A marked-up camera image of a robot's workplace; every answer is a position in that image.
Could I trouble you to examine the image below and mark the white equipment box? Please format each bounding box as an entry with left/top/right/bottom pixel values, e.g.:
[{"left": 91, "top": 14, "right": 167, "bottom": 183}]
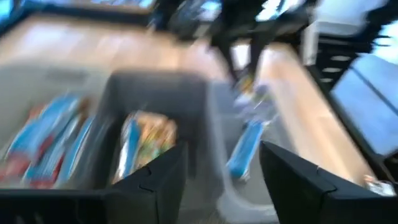
[{"left": 303, "top": 0, "right": 386, "bottom": 67}]

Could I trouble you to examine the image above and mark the yellow white granola bar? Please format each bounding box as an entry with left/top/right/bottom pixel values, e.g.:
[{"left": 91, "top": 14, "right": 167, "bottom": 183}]
[{"left": 233, "top": 73, "right": 277, "bottom": 124}]

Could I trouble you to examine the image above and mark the granola bar with barcode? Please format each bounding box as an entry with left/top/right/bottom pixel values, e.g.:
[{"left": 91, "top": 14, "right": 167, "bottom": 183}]
[{"left": 226, "top": 120, "right": 266, "bottom": 182}]

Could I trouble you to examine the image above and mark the blue white granola bar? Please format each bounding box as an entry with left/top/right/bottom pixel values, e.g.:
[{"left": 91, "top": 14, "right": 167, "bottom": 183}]
[{"left": 113, "top": 116, "right": 142, "bottom": 185}]

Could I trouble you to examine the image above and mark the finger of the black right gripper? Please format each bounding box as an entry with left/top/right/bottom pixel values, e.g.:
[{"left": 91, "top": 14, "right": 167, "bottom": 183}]
[
  {"left": 216, "top": 42, "right": 241, "bottom": 82},
  {"left": 248, "top": 39, "right": 266, "bottom": 76}
]

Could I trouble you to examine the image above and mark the gray woven placemat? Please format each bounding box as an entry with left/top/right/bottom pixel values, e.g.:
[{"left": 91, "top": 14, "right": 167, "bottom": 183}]
[{"left": 93, "top": 70, "right": 299, "bottom": 224}]

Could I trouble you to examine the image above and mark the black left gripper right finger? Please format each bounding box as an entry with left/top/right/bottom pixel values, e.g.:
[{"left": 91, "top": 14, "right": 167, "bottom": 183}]
[{"left": 259, "top": 139, "right": 398, "bottom": 224}]

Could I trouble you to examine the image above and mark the green yellow granola bar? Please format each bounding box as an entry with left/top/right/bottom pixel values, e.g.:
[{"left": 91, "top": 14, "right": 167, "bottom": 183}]
[{"left": 133, "top": 111, "right": 178, "bottom": 171}]

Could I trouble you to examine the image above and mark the blue red granola bar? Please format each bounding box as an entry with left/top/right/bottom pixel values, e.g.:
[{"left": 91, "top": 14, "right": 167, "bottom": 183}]
[
  {"left": 0, "top": 93, "right": 81, "bottom": 184},
  {"left": 23, "top": 114, "right": 82, "bottom": 189},
  {"left": 55, "top": 114, "right": 96, "bottom": 187}
]

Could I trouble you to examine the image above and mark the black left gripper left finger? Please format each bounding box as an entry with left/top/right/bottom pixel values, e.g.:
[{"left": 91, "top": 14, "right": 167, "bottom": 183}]
[{"left": 0, "top": 141, "right": 189, "bottom": 224}]

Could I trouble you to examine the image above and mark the small white wrapper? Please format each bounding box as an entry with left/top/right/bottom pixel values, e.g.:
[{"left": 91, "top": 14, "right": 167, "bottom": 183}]
[{"left": 363, "top": 174, "right": 397, "bottom": 197}]

